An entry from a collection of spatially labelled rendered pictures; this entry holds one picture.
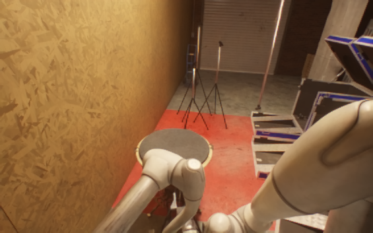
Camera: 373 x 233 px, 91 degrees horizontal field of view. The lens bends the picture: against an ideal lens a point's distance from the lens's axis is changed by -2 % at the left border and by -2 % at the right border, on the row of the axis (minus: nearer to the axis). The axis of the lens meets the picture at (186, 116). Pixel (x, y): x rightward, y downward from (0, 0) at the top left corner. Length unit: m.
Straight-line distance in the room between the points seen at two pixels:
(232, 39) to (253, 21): 0.91
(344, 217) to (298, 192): 0.21
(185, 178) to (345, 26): 4.88
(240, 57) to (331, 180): 7.78
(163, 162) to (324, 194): 0.68
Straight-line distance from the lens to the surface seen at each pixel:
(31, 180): 1.40
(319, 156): 0.30
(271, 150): 3.33
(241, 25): 7.90
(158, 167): 0.88
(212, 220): 0.73
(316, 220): 2.59
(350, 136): 0.29
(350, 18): 5.32
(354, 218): 0.52
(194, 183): 0.85
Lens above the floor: 1.89
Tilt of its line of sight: 28 degrees down
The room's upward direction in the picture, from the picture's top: 2 degrees clockwise
